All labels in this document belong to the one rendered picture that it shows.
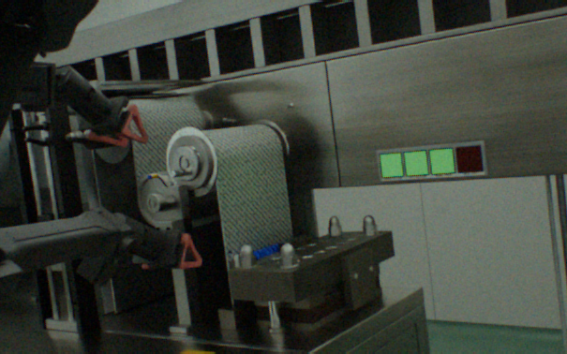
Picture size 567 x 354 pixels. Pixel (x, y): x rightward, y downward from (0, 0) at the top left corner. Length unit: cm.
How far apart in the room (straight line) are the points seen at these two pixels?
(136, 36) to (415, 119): 90
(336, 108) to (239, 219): 36
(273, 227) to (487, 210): 255
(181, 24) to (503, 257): 260
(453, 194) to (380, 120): 253
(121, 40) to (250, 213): 80
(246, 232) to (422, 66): 52
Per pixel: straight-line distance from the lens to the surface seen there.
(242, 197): 151
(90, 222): 113
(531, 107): 146
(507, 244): 403
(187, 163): 147
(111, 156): 168
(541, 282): 403
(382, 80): 158
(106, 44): 218
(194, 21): 192
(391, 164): 157
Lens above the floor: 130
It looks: 4 degrees down
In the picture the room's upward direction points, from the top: 7 degrees counter-clockwise
